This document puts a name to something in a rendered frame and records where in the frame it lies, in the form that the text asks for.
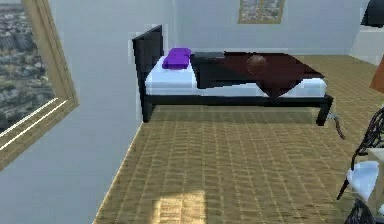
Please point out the black framed bed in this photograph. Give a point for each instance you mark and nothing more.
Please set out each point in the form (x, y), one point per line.
(173, 83)

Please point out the purple pillow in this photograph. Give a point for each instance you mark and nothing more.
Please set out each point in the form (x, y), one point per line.
(176, 58)

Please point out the dark red blanket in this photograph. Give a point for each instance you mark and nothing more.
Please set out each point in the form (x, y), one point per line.
(240, 71)

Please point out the brown ball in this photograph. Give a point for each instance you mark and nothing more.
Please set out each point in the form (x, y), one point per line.
(256, 63)

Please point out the grey curved object on floor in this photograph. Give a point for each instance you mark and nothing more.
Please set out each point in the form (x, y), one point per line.
(337, 125)

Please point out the gold framed window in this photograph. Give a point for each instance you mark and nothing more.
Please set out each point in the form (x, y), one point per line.
(23, 76)

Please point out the black chair with white seat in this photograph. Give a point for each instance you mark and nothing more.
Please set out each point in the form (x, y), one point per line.
(365, 176)

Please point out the white cabinet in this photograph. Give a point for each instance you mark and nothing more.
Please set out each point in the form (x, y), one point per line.
(368, 45)

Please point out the black television set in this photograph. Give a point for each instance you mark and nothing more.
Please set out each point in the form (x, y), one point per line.
(374, 13)

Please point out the gold framed wall picture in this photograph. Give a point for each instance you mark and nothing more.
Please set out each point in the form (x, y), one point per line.
(261, 10)

